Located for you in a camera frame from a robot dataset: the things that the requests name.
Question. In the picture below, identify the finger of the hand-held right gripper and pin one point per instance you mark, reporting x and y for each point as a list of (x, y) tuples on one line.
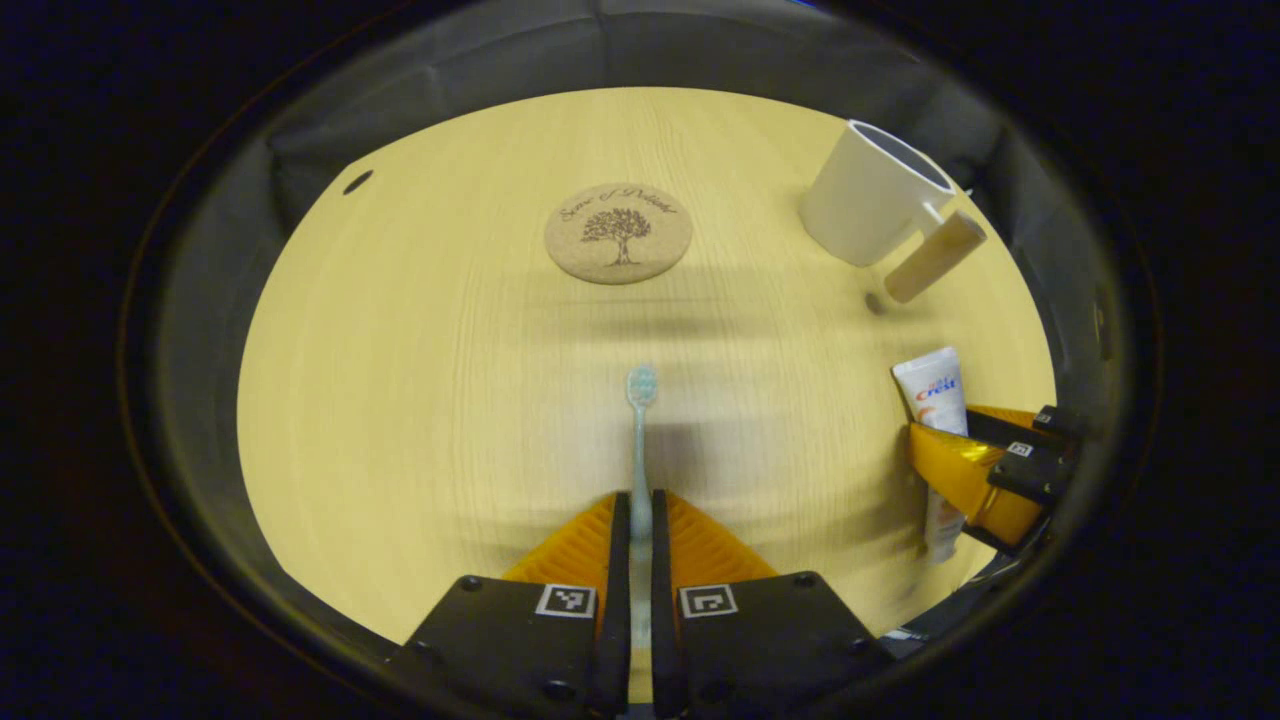
[(1020, 425), (960, 470)]

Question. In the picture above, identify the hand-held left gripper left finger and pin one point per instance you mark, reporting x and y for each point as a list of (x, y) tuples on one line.
[(618, 600)]

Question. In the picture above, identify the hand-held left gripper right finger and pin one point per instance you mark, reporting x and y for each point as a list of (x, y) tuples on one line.
[(662, 600)]

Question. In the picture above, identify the white toothpaste tube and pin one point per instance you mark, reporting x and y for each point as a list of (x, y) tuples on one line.
[(935, 390)]

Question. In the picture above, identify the pale green toothbrush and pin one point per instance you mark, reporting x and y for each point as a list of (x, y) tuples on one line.
[(641, 440)]

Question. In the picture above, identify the white cup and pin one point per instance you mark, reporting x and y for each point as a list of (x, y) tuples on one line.
[(865, 195)]

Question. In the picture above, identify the round cork coaster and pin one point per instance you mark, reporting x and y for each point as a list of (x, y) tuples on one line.
[(618, 234)]

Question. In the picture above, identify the light wooden desktop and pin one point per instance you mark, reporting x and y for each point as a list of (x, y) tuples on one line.
[(420, 400)]

